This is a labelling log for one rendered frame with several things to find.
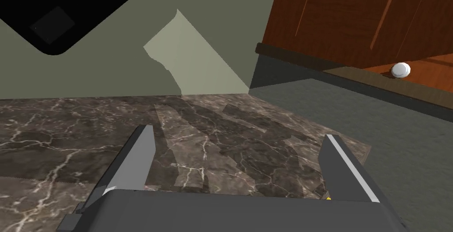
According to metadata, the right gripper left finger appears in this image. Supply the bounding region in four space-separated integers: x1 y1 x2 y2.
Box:
84 124 156 211

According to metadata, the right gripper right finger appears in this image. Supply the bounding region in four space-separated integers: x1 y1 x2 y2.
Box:
317 134 381 203

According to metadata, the white round door knob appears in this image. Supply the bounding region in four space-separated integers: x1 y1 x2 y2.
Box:
391 62 411 79

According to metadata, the brown wooden door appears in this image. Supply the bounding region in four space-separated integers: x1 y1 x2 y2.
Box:
261 0 453 94

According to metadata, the black rounded panel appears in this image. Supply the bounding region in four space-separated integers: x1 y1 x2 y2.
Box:
0 0 156 56

